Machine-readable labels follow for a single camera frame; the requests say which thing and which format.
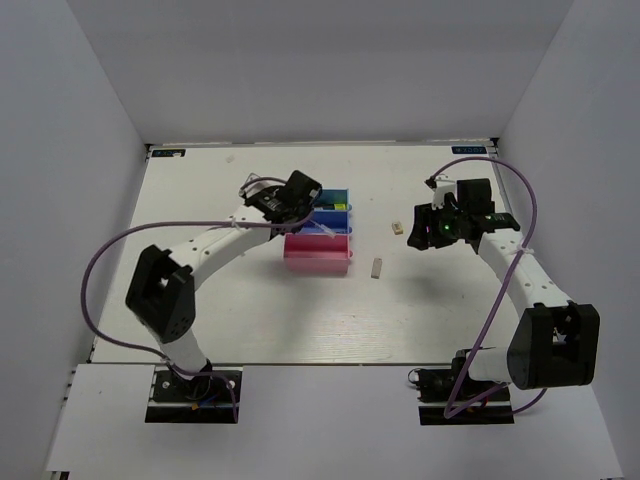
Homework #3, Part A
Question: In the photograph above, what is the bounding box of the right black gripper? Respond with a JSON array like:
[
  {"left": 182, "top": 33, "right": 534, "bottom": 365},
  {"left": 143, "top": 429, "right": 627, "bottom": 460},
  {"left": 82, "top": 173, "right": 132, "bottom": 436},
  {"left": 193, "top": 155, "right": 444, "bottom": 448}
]
[{"left": 407, "top": 199, "right": 468, "bottom": 250}]

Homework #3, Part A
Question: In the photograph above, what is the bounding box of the yellow cap black highlighter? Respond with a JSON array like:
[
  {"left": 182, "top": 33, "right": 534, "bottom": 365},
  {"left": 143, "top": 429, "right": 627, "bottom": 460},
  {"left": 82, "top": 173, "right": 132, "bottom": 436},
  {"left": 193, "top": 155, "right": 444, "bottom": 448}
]
[{"left": 317, "top": 203, "right": 350, "bottom": 211}]

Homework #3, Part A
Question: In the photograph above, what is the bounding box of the blue ink pen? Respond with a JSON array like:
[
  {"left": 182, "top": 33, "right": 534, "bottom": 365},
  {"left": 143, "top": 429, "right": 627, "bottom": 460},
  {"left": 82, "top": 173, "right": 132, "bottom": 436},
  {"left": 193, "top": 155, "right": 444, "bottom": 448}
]
[{"left": 302, "top": 220, "right": 337, "bottom": 238}]

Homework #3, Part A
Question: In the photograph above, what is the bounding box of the small yellowish eraser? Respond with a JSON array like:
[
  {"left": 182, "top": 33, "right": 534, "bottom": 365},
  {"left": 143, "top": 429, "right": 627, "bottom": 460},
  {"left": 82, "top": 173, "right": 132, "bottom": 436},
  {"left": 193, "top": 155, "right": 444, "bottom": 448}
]
[{"left": 391, "top": 222, "right": 404, "bottom": 235}]

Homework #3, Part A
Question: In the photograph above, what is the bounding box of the grey long eraser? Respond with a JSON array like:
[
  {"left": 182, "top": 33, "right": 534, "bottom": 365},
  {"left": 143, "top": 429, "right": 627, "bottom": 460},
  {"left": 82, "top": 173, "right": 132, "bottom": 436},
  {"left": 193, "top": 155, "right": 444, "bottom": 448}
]
[{"left": 371, "top": 258, "right": 383, "bottom": 279}]

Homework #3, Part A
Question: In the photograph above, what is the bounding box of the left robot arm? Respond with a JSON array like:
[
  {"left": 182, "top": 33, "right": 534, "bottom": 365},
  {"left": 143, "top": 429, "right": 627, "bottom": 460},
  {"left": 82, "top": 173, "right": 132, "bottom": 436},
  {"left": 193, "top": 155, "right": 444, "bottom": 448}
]
[{"left": 125, "top": 170, "right": 323, "bottom": 399}]

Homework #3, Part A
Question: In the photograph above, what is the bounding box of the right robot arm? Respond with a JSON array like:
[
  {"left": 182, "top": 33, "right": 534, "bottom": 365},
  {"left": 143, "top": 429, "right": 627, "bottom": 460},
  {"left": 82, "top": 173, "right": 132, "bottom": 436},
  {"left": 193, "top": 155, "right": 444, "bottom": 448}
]
[{"left": 407, "top": 177, "right": 600, "bottom": 399}]

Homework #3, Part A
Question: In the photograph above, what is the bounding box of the blue plastic bin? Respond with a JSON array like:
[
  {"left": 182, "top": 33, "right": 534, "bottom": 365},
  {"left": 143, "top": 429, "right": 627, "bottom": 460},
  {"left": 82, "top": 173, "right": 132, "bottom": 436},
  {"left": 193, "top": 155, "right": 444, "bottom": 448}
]
[{"left": 299, "top": 210, "right": 351, "bottom": 235}]

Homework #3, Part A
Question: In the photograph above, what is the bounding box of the pink plastic bin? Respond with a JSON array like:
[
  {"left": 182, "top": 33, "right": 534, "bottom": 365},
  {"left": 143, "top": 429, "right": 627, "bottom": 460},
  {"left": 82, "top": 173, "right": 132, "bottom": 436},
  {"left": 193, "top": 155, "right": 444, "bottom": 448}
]
[{"left": 283, "top": 234, "right": 352, "bottom": 275}]

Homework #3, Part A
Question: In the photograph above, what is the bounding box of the right corner label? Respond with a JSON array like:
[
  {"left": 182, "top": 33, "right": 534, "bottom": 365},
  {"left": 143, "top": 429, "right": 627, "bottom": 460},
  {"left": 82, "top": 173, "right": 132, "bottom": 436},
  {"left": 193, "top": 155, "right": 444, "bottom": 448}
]
[{"left": 451, "top": 145, "right": 487, "bottom": 156}]

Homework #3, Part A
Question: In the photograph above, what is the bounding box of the corner label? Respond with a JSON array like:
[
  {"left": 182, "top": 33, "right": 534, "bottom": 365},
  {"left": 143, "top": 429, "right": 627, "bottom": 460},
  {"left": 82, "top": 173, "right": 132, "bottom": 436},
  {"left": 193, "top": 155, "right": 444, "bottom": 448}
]
[
  {"left": 151, "top": 149, "right": 186, "bottom": 158},
  {"left": 451, "top": 145, "right": 487, "bottom": 156}
]

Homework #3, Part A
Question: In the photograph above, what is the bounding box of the left corner label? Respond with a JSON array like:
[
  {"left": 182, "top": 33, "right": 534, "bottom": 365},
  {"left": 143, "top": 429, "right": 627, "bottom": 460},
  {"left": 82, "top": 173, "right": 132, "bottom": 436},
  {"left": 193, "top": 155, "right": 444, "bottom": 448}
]
[{"left": 151, "top": 149, "right": 186, "bottom": 158}]

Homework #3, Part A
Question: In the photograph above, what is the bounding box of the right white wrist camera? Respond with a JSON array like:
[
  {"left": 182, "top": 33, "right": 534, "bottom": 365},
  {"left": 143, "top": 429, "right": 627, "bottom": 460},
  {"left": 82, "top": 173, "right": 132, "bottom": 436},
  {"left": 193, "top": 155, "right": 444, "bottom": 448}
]
[{"left": 425, "top": 174, "right": 457, "bottom": 210}]

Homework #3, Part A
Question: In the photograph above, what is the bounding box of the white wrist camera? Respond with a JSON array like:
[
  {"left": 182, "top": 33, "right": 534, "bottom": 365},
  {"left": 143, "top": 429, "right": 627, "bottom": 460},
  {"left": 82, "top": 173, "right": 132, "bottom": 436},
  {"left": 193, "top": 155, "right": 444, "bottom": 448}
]
[
  {"left": 425, "top": 174, "right": 457, "bottom": 210},
  {"left": 238, "top": 173, "right": 281, "bottom": 199}
]

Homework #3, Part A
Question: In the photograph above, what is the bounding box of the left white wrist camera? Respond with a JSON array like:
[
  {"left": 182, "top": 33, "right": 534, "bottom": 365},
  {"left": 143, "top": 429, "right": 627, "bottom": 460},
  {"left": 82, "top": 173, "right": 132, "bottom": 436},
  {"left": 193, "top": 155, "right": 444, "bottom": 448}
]
[{"left": 238, "top": 173, "right": 281, "bottom": 199}]

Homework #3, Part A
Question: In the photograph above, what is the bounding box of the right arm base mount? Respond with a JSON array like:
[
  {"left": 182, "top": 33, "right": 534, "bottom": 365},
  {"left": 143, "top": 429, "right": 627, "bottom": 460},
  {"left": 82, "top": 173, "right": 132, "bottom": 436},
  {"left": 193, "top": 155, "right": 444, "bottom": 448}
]
[{"left": 407, "top": 367, "right": 516, "bottom": 428}]

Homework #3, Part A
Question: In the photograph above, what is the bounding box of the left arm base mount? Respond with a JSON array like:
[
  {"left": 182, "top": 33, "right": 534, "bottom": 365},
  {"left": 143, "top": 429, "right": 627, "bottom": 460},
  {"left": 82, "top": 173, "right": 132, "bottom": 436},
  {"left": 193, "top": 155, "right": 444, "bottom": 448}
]
[{"left": 145, "top": 369, "right": 243, "bottom": 424}]

